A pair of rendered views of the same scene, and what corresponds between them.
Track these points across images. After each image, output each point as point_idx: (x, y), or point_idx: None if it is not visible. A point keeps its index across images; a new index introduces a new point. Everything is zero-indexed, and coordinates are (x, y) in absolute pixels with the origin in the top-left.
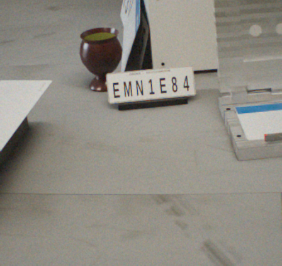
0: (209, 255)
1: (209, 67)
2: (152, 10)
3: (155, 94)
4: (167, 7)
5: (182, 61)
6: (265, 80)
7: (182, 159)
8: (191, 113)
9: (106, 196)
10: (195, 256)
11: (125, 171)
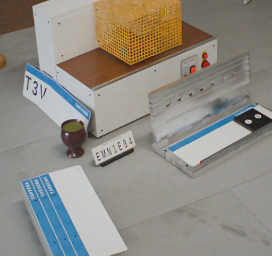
0: (229, 230)
1: (124, 124)
2: (95, 103)
3: (117, 152)
4: (103, 99)
5: (111, 125)
6: (176, 128)
7: (166, 186)
8: (142, 156)
9: (153, 219)
10: (224, 233)
11: (147, 202)
